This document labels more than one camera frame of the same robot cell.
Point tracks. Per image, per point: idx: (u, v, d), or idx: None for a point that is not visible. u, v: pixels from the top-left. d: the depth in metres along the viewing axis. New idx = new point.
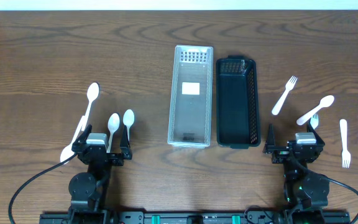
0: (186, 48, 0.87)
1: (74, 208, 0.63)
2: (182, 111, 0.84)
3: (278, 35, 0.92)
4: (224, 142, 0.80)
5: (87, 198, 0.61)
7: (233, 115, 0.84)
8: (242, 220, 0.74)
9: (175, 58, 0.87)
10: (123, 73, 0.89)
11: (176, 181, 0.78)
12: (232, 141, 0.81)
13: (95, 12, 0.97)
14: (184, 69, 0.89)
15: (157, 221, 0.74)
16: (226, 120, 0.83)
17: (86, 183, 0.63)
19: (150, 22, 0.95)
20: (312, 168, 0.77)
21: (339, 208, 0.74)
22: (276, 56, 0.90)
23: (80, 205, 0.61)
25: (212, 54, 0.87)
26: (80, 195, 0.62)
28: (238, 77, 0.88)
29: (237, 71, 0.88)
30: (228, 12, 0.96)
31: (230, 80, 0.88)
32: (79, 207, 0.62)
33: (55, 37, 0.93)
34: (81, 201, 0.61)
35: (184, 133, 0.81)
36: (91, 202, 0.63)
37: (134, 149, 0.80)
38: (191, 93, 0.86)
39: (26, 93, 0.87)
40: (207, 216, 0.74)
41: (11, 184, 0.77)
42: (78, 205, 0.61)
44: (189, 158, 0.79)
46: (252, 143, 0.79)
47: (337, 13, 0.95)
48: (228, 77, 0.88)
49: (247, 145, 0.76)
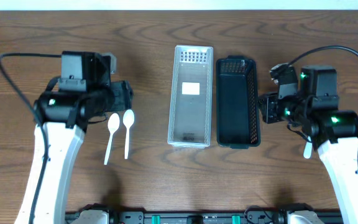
0: (186, 48, 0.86)
1: (64, 65, 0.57)
2: (182, 111, 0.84)
3: (278, 36, 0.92)
4: (224, 142, 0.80)
5: (82, 54, 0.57)
7: (233, 114, 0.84)
8: (242, 220, 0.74)
9: (176, 58, 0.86)
10: (123, 73, 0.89)
11: (176, 181, 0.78)
12: (232, 140, 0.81)
13: (94, 12, 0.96)
14: (184, 69, 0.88)
15: (157, 221, 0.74)
16: (226, 120, 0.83)
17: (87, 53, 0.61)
19: (151, 22, 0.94)
20: (311, 168, 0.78)
21: (337, 208, 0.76)
22: (275, 57, 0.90)
23: (73, 56, 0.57)
25: (212, 54, 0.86)
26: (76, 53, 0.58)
28: (238, 77, 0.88)
29: (237, 71, 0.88)
30: (228, 12, 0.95)
31: (230, 80, 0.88)
32: (71, 60, 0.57)
33: (55, 37, 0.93)
34: (74, 55, 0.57)
35: (184, 133, 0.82)
36: (84, 67, 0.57)
37: (134, 149, 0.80)
38: (191, 93, 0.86)
39: (27, 93, 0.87)
40: (207, 216, 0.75)
41: (12, 184, 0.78)
42: (71, 58, 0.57)
44: (189, 158, 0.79)
46: (252, 143, 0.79)
47: (337, 12, 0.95)
48: (229, 77, 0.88)
49: (247, 145, 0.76)
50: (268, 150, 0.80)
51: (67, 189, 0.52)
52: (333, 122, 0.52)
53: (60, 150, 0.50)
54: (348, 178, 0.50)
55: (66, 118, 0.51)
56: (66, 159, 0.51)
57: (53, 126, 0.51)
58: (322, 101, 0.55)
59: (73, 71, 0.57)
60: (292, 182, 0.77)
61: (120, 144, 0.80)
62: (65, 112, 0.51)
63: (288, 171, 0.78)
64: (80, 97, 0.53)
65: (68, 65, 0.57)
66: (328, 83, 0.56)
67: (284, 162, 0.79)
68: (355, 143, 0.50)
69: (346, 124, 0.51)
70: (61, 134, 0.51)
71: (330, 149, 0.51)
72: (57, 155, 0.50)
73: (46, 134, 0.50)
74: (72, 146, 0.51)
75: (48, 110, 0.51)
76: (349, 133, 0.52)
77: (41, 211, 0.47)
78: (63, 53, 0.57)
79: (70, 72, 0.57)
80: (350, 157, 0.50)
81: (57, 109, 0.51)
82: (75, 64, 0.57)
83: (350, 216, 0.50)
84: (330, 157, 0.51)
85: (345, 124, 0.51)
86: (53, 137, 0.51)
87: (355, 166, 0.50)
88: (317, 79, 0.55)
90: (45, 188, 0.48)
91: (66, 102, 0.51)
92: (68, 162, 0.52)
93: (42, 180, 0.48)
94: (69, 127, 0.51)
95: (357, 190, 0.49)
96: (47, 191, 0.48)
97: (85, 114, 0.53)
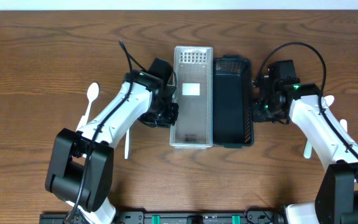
0: (185, 49, 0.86)
1: (153, 65, 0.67)
2: (183, 112, 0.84)
3: (278, 35, 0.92)
4: (218, 141, 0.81)
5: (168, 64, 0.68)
7: (229, 114, 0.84)
8: (242, 220, 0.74)
9: (175, 59, 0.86)
10: (123, 73, 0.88)
11: (176, 181, 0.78)
12: (227, 139, 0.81)
13: (94, 12, 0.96)
14: (183, 70, 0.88)
15: (157, 221, 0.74)
16: (221, 119, 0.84)
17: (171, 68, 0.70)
19: (151, 22, 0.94)
20: (311, 168, 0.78)
21: None
22: (275, 56, 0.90)
23: (162, 61, 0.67)
25: (211, 55, 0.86)
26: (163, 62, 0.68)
28: (234, 76, 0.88)
29: (232, 70, 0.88)
30: (228, 12, 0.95)
31: (226, 80, 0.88)
32: (159, 63, 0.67)
33: (55, 37, 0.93)
34: (163, 61, 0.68)
35: (186, 134, 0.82)
36: (165, 71, 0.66)
37: (134, 149, 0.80)
38: (192, 94, 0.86)
39: (26, 93, 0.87)
40: (207, 216, 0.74)
41: (11, 184, 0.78)
42: (160, 62, 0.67)
44: (189, 158, 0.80)
46: (246, 142, 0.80)
47: (337, 12, 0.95)
48: (224, 76, 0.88)
49: (241, 145, 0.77)
50: (268, 150, 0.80)
51: (125, 130, 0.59)
52: (294, 88, 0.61)
53: (137, 98, 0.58)
54: (314, 119, 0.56)
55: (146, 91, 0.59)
56: (137, 109, 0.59)
57: (138, 89, 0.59)
58: (286, 80, 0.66)
59: (156, 70, 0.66)
60: (293, 182, 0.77)
61: (121, 144, 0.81)
62: (146, 85, 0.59)
63: (288, 170, 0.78)
64: (160, 82, 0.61)
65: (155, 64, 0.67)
66: (288, 71, 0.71)
67: (284, 162, 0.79)
68: (314, 98, 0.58)
69: (306, 89, 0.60)
70: (142, 89, 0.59)
71: (294, 106, 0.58)
72: (134, 102, 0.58)
73: (132, 86, 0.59)
74: (145, 102, 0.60)
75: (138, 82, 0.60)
76: (310, 94, 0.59)
77: (109, 125, 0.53)
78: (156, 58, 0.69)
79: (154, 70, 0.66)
80: (312, 105, 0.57)
81: (143, 78, 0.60)
82: (157, 65, 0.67)
83: (322, 145, 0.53)
84: (298, 108, 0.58)
85: (305, 89, 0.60)
86: (136, 89, 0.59)
87: (317, 109, 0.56)
88: (280, 67, 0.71)
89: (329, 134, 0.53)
90: (117, 113, 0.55)
91: (150, 81, 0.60)
92: (135, 112, 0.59)
93: (116, 110, 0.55)
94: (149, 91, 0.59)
95: (322, 123, 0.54)
96: (119, 118, 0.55)
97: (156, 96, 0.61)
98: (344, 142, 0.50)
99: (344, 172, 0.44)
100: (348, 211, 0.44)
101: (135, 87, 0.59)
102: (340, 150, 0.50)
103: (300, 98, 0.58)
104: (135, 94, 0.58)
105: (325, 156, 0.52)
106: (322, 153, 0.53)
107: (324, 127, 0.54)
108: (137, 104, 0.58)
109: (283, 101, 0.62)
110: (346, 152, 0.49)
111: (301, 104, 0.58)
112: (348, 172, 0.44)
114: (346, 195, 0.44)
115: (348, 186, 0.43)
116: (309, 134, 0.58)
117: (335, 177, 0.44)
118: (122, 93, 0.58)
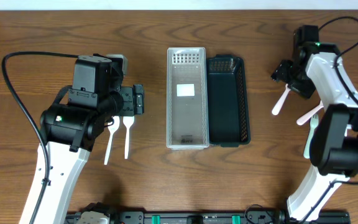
0: (176, 51, 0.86)
1: (76, 80, 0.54)
2: (179, 112, 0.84)
3: (278, 35, 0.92)
4: (215, 141, 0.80)
5: (94, 65, 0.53)
7: (224, 114, 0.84)
8: (242, 220, 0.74)
9: (168, 61, 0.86)
10: None
11: (176, 181, 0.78)
12: (225, 139, 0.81)
13: (94, 12, 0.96)
14: (177, 71, 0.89)
15: (157, 221, 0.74)
16: (219, 119, 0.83)
17: (102, 61, 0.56)
19: (150, 22, 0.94)
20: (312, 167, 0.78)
21: (339, 208, 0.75)
22: (275, 56, 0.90)
23: (86, 68, 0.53)
25: (204, 55, 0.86)
26: (86, 65, 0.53)
28: (228, 75, 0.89)
29: (226, 69, 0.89)
30: (228, 12, 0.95)
31: (220, 79, 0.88)
32: (82, 73, 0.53)
33: (54, 37, 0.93)
34: (86, 66, 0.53)
35: (182, 135, 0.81)
36: (95, 83, 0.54)
37: (134, 149, 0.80)
38: (187, 94, 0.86)
39: (26, 93, 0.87)
40: (207, 216, 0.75)
41: (11, 184, 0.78)
42: (83, 70, 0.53)
44: (189, 158, 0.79)
46: (242, 140, 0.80)
47: (337, 12, 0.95)
48: (218, 76, 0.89)
49: (238, 144, 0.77)
50: (267, 150, 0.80)
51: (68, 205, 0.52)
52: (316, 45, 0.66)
53: (61, 173, 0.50)
54: (327, 70, 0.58)
55: (72, 139, 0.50)
56: (67, 183, 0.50)
57: (56, 145, 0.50)
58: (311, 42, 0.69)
59: (85, 84, 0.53)
60: (293, 182, 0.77)
61: (120, 144, 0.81)
62: (74, 128, 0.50)
63: (288, 170, 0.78)
64: (89, 116, 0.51)
65: (81, 74, 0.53)
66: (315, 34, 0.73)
67: (284, 162, 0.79)
68: (332, 55, 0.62)
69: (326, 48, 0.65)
70: (64, 157, 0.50)
71: (312, 60, 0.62)
72: (58, 180, 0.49)
73: (50, 157, 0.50)
74: (74, 168, 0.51)
75: (55, 129, 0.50)
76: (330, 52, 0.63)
77: None
78: (76, 62, 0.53)
79: (82, 84, 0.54)
80: (329, 59, 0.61)
81: (65, 126, 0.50)
82: (84, 78, 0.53)
83: (327, 93, 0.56)
84: (316, 62, 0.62)
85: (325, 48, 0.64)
86: (56, 161, 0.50)
87: (332, 64, 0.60)
88: (306, 30, 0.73)
89: (337, 84, 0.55)
90: (45, 203, 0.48)
91: (74, 121, 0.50)
92: (69, 185, 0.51)
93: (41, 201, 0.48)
94: (74, 150, 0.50)
95: (334, 76, 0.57)
96: (46, 208, 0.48)
97: (92, 135, 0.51)
98: (347, 91, 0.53)
99: (340, 110, 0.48)
100: (337, 149, 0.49)
101: (53, 152, 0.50)
102: (344, 96, 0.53)
103: (319, 53, 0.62)
104: (58, 170, 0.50)
105: (329, 102, 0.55)
106: (328, 100, 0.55)
107: (334, 79, 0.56)
108: (64, 177, 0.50)
109: (303, 56, 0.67)
110: (348, 99, 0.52)
111: (319, 58, 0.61)
112: (345, 112, 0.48)
114: (338, 134, 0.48)
115: (340, 123, 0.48)
116: (320, 86, 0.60)
117: (332, 112, 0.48)
118: (43, 173, 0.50)
